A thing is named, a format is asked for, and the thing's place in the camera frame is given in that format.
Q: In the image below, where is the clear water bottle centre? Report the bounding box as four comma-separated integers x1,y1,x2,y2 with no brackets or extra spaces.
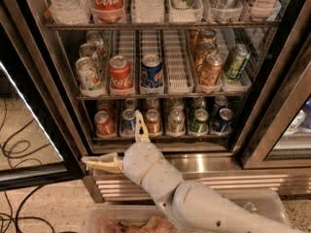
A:
132,0,165,23

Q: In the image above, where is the red coca-cola bottle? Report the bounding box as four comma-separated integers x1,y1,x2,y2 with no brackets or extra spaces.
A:
91,0,124,22

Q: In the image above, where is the orange soda can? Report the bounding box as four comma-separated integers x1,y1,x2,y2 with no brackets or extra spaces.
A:
196,29,217,45
198,53,225,86
194,41,218,67

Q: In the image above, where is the clear water bottle left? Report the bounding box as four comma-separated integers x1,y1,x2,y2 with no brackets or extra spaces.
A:
50,0,91,25

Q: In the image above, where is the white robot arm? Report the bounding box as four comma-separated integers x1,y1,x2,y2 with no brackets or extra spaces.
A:
82,112,304,233

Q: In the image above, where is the blue can bottom shelf right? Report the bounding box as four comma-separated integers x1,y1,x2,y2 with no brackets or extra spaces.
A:
212,108,234,132

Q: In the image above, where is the blue pepsi can middle shelf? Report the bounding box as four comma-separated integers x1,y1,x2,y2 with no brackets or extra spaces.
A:
141,54,163,88

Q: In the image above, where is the stainless steel fridge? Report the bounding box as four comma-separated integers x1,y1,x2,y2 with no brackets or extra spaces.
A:
0,0,311,205

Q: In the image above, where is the green can bottom shelf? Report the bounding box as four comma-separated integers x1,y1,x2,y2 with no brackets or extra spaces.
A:
190,109,209,134

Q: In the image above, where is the red coca-cola can middle shelf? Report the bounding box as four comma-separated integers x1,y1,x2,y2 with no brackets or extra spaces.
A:
109,55,133,90

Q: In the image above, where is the white 7up can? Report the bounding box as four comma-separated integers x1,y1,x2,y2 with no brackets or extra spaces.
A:
86,30,107,59
79,43,98,64
76,57,102,90

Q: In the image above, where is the white can bottom shelf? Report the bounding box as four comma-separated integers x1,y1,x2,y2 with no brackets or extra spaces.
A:
167,109,185,133

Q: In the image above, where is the white 7up can rear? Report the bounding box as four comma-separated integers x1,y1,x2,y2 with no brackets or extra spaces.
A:
86,30,107,59

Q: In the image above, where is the open fridge glass door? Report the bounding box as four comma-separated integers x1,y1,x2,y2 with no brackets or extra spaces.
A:
0,6,84,191

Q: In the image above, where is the orange soda can rear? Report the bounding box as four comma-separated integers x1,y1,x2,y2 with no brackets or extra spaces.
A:
196,29,217,45

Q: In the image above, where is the clear water bottle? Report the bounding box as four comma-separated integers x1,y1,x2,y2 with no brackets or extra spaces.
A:
50,0,91,25
132,0,165,23

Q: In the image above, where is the green soda can middle shelf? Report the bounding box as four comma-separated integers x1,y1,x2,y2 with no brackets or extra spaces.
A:
224,44,251,82

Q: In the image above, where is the orange soda can front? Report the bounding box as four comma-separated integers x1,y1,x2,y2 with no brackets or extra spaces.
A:
198,53,225,86

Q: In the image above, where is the clear bin with brown items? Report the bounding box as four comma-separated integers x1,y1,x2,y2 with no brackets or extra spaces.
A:
80,205,182,233

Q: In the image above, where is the clear bin with bubble wrap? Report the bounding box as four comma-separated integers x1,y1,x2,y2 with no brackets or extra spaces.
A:
185,187,294,233

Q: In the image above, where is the blue can bottom shelf left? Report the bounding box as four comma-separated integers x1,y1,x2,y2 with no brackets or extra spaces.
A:
122,109,136,134

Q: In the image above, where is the white 7up can front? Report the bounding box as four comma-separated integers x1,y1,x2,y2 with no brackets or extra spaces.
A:
76,57,102,90

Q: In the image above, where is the black floor cable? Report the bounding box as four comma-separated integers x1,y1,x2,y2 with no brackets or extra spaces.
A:
0,97,56,233

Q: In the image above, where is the orange can bottom shelf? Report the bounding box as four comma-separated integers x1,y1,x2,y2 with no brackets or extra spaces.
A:
145,109,161,134

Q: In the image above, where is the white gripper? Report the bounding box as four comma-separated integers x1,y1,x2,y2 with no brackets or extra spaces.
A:
82,110,183,203

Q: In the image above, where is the red can bottom shelf front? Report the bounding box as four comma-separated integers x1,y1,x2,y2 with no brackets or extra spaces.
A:
94,111,116,137

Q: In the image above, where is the empty white can tray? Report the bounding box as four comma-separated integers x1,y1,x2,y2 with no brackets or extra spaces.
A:
163,30,194,94

